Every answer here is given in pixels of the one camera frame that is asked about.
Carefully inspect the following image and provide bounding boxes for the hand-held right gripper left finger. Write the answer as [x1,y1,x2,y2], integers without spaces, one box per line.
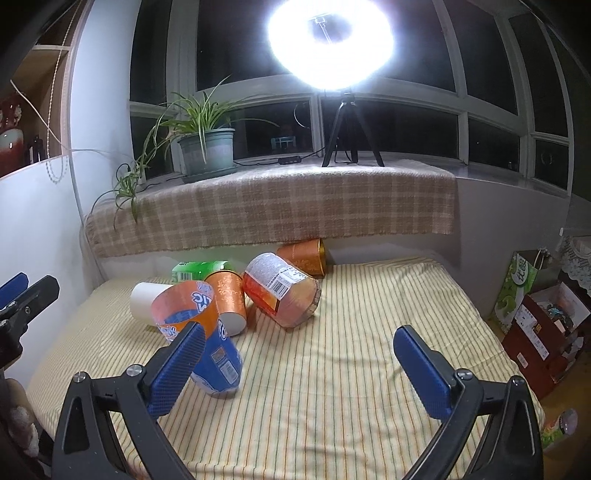
[52,322,206,480]

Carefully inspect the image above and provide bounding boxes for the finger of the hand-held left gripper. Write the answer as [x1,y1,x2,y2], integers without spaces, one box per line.
[0,272,31,308]
[0,275,61,358]

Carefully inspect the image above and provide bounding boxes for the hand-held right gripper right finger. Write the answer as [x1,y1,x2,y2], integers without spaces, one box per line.
[393,325,546,480]

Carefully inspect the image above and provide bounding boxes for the blue and orange cup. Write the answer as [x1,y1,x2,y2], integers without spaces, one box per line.
[151,280,243,398]

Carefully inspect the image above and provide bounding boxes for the person's left forearm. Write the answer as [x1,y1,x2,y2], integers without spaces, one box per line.
[4,378,40,455]

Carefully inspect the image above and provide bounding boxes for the white cup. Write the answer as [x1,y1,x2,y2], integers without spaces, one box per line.
[130,281,174,322]

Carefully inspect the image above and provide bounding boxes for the orange patterned paper cup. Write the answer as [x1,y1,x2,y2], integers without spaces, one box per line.
[205,270,250,337]

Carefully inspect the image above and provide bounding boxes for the orange barcode noodle cup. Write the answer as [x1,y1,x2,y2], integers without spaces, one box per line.
[242,252,322,330]

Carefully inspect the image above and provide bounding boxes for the green printed cup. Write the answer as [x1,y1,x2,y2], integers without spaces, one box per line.
[540,408,579,452]

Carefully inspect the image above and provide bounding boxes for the shiny orange cup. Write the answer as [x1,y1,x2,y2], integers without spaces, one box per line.
[277,239,328,279]

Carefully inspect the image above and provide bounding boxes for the white board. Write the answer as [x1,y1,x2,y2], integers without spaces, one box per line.
[0,154,101,403]

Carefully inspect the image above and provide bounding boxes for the striped yellow bed sheet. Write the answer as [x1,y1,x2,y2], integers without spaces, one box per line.
[25,257,546,480]

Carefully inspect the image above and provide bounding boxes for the red cardboard box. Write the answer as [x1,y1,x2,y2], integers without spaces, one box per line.
[501,281,591,400]

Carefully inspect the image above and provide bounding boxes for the green tissue pack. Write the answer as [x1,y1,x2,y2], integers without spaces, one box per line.
[491,250,553,334]

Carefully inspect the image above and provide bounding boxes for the red and white vase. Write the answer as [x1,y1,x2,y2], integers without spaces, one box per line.
[0,128,25,177]

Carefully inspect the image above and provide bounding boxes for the plaid beige blanket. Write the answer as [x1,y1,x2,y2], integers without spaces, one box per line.
[83,159,459,260]

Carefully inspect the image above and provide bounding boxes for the white lace cloth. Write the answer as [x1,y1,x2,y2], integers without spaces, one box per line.
[558,234,591,297]

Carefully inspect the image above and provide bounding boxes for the flower pot saucer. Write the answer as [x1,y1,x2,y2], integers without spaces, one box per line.
[177,165,239,185]

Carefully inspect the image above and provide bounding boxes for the wooden shelf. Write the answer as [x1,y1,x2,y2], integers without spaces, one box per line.
[0,0,89,179]

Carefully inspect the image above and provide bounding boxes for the grey-green flower pot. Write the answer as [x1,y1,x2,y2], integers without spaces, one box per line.
[177,128,236,177]

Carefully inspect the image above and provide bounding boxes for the spider plant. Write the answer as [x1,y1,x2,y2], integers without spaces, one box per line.
[93,76,280,225]

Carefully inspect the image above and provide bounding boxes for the black tripod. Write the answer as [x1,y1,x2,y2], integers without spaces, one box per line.
[321,91,386,168]

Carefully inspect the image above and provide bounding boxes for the thin white cable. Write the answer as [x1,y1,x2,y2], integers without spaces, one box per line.
[11,80,112,156]

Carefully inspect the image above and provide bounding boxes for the white bead chain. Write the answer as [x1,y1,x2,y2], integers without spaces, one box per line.
[45,48,71,184]

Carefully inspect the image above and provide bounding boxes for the black cable with controller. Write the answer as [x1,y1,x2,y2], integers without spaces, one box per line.
[233,148,334,167]

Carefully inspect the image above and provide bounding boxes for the white window frame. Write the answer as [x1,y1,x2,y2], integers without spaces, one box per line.
[128,0,575,200]

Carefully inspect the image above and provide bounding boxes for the ring light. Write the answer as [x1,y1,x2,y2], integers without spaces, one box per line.
[267,0,399,92]

